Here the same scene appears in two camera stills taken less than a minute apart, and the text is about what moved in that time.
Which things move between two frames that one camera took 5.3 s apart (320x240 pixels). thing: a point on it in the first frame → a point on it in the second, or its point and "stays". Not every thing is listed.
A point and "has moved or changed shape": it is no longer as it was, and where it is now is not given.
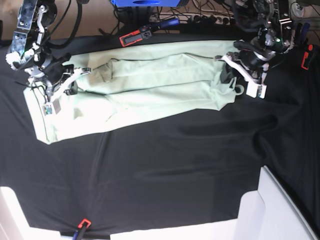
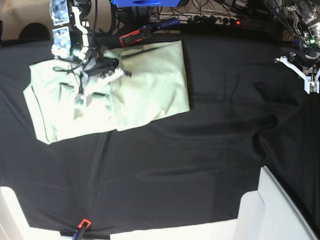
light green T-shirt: x=135 y=81 has moved or changed shape
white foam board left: x=13 y=224 stays
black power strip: x=195 y=18 stays
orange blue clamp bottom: x=79 y=234 stays
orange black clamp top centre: x=146 y=31 stays
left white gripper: x=51 y=105 → x=81 y=99
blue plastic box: x=145 y=3 stays
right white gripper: x=255 y=87 → x=310 y=86
